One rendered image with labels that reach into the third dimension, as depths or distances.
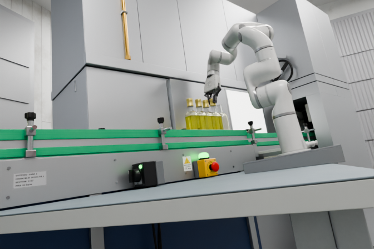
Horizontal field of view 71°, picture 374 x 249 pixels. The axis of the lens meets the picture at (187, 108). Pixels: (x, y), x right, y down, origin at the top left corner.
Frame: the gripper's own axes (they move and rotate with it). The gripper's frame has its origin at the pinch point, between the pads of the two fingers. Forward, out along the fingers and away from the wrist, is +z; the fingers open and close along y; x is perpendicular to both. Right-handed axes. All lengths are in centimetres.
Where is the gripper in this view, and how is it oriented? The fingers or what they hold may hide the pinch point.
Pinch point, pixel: (212, 100)
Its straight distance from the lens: 153.2
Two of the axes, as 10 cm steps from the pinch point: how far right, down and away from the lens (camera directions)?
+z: -0.7, 9.2, -3.9
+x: 7.7, 3.0, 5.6
